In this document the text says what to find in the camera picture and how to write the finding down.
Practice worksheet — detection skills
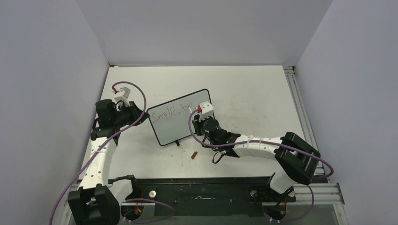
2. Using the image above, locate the red marker cap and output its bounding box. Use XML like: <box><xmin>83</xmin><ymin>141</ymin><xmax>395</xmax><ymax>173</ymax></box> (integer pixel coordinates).
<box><xmin>191</xmin><ymin>151</ymin><xmax>198</xmax><ymax>159</ymax></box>

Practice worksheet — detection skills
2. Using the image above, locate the black base frame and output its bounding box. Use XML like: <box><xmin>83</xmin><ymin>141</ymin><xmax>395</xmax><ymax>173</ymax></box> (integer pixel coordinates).
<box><xmin>121</xmin><ymin>177</ymin><xmax>315</xmax><ymax>221</ymax></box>

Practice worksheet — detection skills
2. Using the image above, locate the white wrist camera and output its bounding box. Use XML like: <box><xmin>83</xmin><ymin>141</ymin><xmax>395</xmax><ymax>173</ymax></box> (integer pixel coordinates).
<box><xmin>198</xmin><ymin>101</ymin><xmax>214</xmax><ymax>121</ymax></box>
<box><xmin>113</xmin><ymin>87</ymin><xmax>130</xmax><ymax>105</ymax></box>

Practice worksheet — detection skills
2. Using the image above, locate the aluminium rail frame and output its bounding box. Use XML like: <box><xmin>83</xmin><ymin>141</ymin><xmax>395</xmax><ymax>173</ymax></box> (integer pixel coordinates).
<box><xmin>283</xmin><ymin>65</ymin><xmax>346</xmax><ymax>206</ymax></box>

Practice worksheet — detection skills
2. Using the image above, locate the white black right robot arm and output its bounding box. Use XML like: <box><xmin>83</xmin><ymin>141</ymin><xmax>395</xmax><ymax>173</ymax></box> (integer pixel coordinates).
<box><xmin>190</xmin><ymin>115</ymin><xmax>321</xmax><ymax>201</ymax></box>

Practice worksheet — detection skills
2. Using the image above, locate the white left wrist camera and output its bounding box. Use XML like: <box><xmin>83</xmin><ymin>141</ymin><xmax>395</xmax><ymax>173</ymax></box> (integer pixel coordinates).
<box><xmin>113</xmin><ymin>87</ymin><xmax>130</xmax><ymax>105</ymax></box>

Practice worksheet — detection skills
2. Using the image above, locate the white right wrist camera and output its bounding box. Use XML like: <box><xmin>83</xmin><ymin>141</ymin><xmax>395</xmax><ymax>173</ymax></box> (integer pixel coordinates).
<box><xmin>198</xmin><ymin>101</ymin><xmax>214</xmax><ymax>121</ymax></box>

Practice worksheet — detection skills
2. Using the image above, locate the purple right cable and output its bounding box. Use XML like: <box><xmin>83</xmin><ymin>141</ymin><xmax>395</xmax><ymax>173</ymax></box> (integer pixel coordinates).
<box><xmin>188</xmin><ymin>108</ymin><xmax>335</xmax><ymax>223</ymax></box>

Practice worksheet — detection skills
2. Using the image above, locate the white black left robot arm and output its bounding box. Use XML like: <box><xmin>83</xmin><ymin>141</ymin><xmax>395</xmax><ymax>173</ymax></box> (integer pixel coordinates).
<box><xmin>68</xmin><ymin>99</ymin><xmax>149</xmax><ymax>225</ymax></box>

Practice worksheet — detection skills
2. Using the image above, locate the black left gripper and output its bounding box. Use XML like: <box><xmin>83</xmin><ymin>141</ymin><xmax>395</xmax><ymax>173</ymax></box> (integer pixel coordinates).
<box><xmin>113</xmin><ymin>101</ymin><xmax>150</xmax><ymax>128</ymax></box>

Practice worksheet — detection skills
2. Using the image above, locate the black framed whiteboard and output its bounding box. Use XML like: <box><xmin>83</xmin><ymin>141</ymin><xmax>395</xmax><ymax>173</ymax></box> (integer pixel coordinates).
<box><xmin>146</xmin><ymin>89</ymin><xmax>211</xmax><ymax>146</ymax></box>

